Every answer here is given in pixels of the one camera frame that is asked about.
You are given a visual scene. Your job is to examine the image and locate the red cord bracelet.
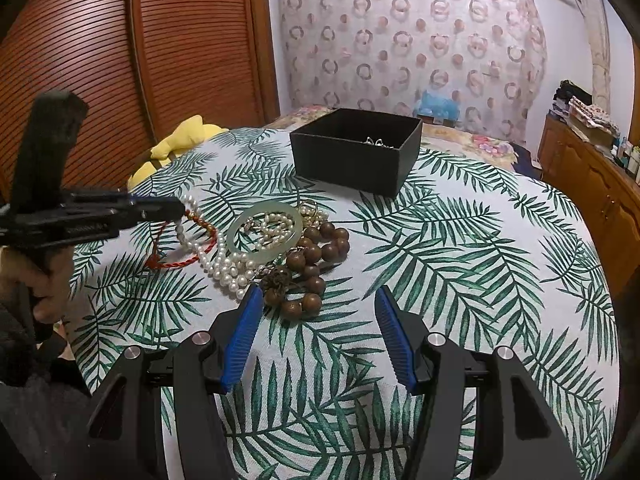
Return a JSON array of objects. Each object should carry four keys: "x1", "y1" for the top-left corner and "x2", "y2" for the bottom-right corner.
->
[{"x1": 144, "y1": 209, "x2": 220, "y2": 271}]

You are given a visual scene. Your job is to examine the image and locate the large white pearl bracelet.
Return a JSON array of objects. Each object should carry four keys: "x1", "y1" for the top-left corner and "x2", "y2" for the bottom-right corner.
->
[{"x1": 174, "y1": 193, "x2": 266, "y2": 302}]

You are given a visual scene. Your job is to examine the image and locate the pale green jade bangle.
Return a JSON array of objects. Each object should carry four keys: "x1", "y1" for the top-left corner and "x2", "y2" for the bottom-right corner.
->
[{"x1": 226, "y1": 200, "x2": 303, "y2": 264}]

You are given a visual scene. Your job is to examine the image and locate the small pearl necklace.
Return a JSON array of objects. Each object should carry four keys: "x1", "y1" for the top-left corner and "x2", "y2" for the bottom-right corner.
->
[{"x1": 242, "y1": 204, "x2": 331, "y2": 252}]

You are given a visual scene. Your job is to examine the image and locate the dark wooden bead bracelet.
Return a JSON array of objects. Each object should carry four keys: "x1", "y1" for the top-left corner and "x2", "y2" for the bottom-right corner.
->
[{"x1": 262, "y1": 220, "x2": 352, "y2": 320}]

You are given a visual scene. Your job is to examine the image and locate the silver crystal jewelry piece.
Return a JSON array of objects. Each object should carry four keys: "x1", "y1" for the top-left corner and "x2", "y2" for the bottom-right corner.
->
[{"x1": 364, "y1": 136, "x2": 394, "y2": 148}]

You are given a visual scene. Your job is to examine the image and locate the black square jewelry box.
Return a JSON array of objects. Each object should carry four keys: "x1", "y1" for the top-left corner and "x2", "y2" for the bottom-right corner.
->
[{"x1": 290, "y1": 108, "x2": 422, "y2": 198}]

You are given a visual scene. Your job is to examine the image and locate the person's left hand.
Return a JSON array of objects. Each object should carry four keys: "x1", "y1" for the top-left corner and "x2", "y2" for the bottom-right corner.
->
[{"x1": 1, "y1": 247, "x2": 74, "y2": 324}]

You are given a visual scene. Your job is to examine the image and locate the yellow pikachu plush toy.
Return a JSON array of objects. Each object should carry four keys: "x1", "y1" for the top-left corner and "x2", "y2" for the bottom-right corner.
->
[{"x1": 127, "y1": 115, "x2": 228, "y2": 191}]

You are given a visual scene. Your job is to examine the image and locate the wooden louvered wardrobe door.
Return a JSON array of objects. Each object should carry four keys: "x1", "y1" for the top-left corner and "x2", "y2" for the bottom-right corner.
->
[{"x1": 1, "y1": 0, "x2": 280, "y2": 191}]

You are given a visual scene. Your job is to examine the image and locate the palm leaf print cloth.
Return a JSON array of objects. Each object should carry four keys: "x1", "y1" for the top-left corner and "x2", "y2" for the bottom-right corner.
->
[{"x1": 67, "y1": 127, "x2": 622, "y2": 480}]

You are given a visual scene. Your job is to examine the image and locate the wooden sideboard cabinet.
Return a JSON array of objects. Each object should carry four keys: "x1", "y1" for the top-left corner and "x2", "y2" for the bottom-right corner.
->
[{"x1": 538, "y1": 116, "x2": 640, "y2": 296}]

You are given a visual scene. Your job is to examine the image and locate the circle pattern sheer curtain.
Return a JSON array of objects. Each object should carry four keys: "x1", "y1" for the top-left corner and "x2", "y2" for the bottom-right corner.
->
[{"x1": 278, "y1": 0, "x2": 547, "y2": 143}]

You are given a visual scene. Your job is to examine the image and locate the blue plush toy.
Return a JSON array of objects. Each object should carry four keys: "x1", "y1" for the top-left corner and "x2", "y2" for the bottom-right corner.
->
[{"x1": 413, "y1": 91, "x2": 460, "y2": 122}]

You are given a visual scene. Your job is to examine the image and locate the stack of folded clothes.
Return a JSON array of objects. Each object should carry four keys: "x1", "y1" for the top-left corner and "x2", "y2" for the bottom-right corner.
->
[{"x1": 551, "y1": 80, "x2": 620, "y2": 148}]

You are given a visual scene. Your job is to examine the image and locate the beige window drape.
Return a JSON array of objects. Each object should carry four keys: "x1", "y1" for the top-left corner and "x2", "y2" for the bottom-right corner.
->
[{"x1": 580, "y1": 0, "x2": 611, "y2": 113}]

